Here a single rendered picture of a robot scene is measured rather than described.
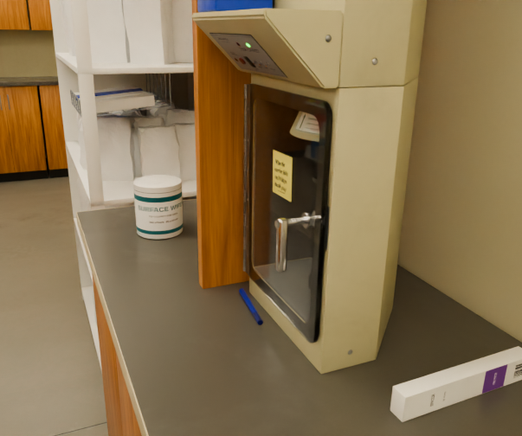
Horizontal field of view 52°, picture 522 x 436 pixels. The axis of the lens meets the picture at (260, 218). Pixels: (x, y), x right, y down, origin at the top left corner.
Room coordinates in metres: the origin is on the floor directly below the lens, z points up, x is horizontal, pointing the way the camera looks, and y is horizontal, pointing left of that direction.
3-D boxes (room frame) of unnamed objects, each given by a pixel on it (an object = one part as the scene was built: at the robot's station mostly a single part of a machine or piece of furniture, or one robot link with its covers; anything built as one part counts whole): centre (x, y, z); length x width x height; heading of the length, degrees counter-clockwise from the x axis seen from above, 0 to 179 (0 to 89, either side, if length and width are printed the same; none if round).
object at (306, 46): (0.87, 0.01, 1.46); 0.32 x 0.12 x 0.10; 24
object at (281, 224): (0.78, -0.05, 1.17); 0.05 x 0.03 x 0.10; 113
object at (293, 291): (0.89, -0.03, 1.19); 0.30 x 0.01 x 0.40; 23
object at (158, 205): (1.40, 0.28, 1.02); 0.13 x 0.13 x 0.15
